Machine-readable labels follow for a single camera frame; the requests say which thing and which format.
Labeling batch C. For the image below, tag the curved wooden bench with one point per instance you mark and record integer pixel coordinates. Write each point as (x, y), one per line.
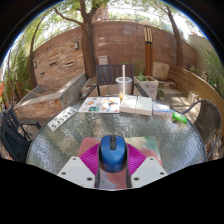
(190, 81)

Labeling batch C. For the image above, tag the stone raised planter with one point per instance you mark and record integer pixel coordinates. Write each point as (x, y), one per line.
(53, 100)

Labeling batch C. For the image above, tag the brown wicker chair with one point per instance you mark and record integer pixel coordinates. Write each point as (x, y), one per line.
(206, 121)

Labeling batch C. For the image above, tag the blue and black computer mouse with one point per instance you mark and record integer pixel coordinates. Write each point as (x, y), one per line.
(113, 155)

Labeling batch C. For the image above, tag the square concrete plant pot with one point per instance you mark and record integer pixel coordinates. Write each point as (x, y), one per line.
(148, 87)

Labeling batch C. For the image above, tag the floral pink mouse pad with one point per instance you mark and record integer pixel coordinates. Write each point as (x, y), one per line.
(146, 142)

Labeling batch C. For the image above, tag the clear plastic cup with straw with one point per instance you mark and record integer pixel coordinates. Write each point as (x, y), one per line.
(124, 86)

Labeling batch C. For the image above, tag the thin curved tree trunk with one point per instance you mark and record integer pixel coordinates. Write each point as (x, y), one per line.
(32, 70)

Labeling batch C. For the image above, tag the wooden tiki torch post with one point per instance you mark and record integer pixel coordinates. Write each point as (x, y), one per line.
(148, 53)

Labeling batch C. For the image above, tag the small wall lamp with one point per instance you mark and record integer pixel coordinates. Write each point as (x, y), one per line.
(34, 64)

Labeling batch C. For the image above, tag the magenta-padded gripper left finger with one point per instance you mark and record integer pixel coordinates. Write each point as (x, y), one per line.
(76, 171)

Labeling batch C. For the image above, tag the thick white book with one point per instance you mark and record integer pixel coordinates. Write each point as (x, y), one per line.
(136, 105)

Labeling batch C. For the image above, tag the green marker pen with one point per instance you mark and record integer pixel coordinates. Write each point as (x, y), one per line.
(180, 117)

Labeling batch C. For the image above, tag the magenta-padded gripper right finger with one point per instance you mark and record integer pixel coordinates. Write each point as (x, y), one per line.
(148, 171)

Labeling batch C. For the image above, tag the dark slatted patio chair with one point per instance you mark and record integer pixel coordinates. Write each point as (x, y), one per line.
(108, 74)

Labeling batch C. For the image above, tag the slim leaning tree trunk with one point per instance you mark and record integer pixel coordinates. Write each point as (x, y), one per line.
(178, 43)

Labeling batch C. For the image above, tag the open colourful magazine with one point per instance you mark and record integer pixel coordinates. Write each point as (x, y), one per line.
(100, 105)

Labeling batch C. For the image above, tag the thick brown tree trunk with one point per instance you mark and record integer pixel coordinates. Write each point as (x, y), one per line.
(88, 50)

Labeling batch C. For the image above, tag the black folding chair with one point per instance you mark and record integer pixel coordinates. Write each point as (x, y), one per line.
(8, 120)

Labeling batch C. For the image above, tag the large wall lamp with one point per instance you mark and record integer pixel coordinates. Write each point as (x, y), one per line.
(76, 45)

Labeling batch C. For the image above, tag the beige wall utility box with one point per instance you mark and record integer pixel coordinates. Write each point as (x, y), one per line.
(103, 60)

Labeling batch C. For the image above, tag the thin blue-edged book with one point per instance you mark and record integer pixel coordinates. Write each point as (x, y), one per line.
(161, 109)

